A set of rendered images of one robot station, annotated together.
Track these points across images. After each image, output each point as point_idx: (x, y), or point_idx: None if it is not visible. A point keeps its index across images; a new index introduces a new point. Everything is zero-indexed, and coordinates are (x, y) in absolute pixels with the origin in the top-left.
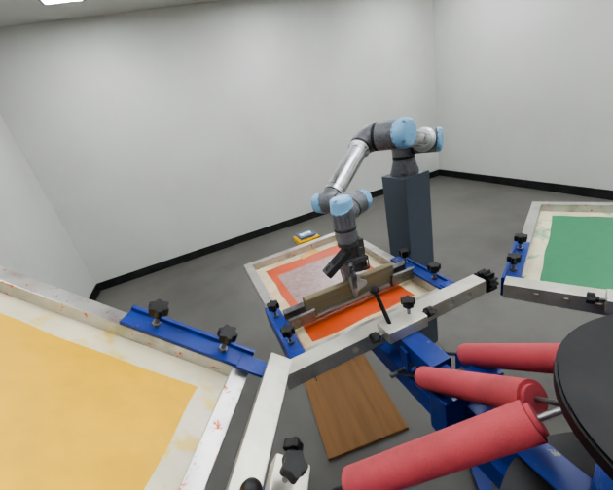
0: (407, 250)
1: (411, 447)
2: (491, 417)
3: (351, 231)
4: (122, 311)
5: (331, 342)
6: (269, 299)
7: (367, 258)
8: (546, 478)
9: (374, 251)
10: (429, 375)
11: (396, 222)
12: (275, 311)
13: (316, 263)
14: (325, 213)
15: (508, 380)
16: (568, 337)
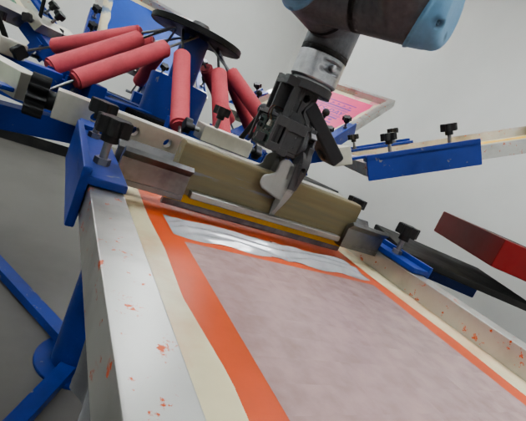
0: (111, 114)
1: None
2: (243, 78)
3: (306, 66)
4: (485, 144)
5: None
6: (451, 297)
7: (260, 113)
8: None
9: (139, 244)
10: (230, 123)
11: None
12: (399, 240)
13: (425, 414)
14: (402, 46)
15: (224, 73)
16: (221, 37)
